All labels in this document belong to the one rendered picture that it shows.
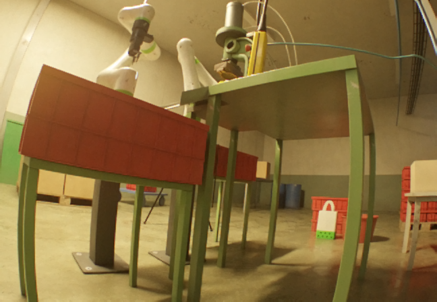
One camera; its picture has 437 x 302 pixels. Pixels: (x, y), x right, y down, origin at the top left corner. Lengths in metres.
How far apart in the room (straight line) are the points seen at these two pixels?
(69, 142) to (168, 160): 0.32
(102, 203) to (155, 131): 0.70
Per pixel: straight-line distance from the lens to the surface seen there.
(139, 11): 1.42
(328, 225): 2.99
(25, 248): 0.66
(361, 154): 0.67
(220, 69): 1.35
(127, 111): 0.68
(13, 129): 4.47
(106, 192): 1.32
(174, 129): 0.77
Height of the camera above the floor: 0.54
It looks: 12 degrees up
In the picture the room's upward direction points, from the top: 6 degrees clockwise
